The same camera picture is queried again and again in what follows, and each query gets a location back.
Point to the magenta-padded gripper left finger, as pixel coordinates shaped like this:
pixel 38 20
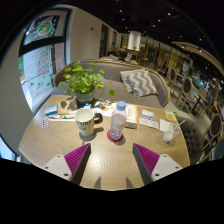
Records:
pixel 77 156

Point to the round colourful window sticker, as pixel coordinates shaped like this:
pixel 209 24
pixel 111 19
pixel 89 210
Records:
pixel 44 29

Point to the white tube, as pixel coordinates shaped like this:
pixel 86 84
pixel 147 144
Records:
pixel 61 116

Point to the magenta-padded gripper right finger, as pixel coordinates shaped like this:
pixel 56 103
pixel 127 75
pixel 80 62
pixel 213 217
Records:
pixel 146 157

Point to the clear plastic cup with straw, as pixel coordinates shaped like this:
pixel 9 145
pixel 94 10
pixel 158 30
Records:
pixel 169 135

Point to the yellow card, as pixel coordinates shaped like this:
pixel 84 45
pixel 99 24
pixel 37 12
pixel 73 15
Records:
pixel 171 116

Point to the grey wood-framed sofa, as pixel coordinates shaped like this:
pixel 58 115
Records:
pixel 113 71

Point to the grey chevron cushion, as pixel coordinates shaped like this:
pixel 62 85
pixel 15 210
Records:
pixel 138 82

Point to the group of dining chairs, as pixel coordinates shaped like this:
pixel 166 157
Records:
pixel 186 86

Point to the flat round red coaster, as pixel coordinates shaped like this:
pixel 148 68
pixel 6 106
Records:
pixel 109 137

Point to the grey tufted chair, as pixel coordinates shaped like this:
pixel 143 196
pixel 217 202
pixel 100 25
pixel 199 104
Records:
pixel 191 140

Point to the person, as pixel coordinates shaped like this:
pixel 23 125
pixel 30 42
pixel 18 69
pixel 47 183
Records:
pixel 121 54

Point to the group of ceiling lights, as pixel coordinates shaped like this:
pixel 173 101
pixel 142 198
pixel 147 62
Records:
pixel 168 14

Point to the white printed mug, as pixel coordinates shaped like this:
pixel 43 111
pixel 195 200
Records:
pixel 85 122

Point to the small blue and white box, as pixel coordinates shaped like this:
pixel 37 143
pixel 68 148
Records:
pixel 51 110

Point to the clear blue-capped water bottle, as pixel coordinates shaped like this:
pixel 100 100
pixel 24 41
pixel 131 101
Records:
pixel 117 123

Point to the white and orange box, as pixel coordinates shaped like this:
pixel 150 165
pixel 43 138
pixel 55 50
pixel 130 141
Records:
pixel 132 115

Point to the green potted plant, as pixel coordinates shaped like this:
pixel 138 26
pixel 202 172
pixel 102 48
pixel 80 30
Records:
pixel 83 78

